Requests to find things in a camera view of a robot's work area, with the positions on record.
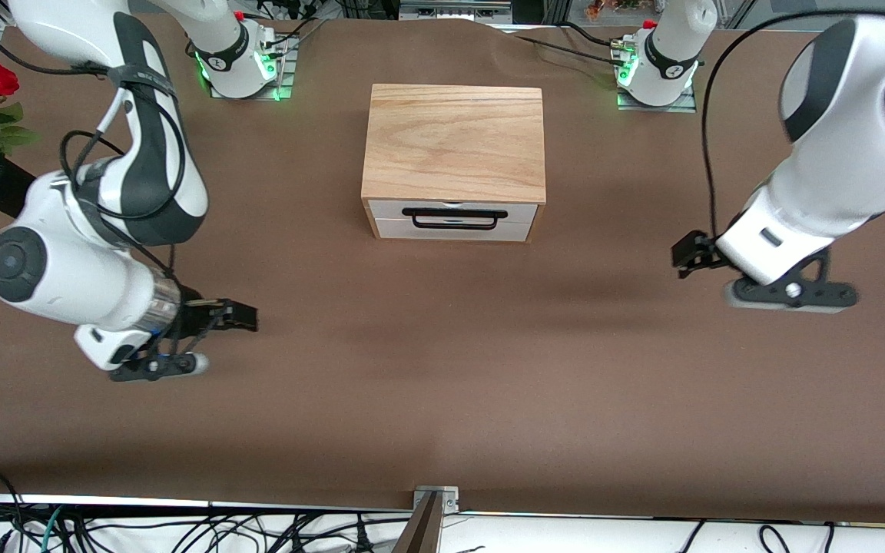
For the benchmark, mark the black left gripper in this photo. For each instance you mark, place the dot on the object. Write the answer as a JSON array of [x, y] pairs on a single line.
[[694, 253]]

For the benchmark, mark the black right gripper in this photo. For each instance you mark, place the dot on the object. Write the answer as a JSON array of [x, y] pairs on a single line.
[[198, 314]]

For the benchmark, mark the white-fronted wooden drawer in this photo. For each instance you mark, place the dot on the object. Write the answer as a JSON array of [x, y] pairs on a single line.
[[519, 215]]

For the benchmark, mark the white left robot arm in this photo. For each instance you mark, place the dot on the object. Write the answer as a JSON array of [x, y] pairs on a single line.
[[834, 177]]

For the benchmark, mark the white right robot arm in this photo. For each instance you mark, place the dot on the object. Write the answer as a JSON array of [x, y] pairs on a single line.
[[66, 284]]

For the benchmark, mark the light wooden drawer cabinet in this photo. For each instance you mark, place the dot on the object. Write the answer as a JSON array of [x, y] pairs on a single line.
[[454, 146]]

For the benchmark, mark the brown table cover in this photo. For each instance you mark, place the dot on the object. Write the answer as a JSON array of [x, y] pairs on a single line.
[[442, 399]]

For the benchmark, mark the colourful background objects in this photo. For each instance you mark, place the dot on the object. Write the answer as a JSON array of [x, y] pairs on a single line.
[[615, 8]]

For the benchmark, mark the grey background device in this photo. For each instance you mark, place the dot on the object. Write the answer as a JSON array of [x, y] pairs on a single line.
[[454, 9]]

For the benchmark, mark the aluminium table edge rail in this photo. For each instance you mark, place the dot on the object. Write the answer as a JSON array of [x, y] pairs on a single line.
[[104, 501]]

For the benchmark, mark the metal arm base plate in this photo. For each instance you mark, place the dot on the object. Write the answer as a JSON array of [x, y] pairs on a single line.
[[285, 77], [684, 104]]

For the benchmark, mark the brown slanted post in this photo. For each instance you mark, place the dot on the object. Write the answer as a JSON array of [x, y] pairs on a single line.
[[419, 530]]

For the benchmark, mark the grey metal corner bracket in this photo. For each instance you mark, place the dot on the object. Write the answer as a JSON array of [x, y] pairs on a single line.
[[446, 498]]

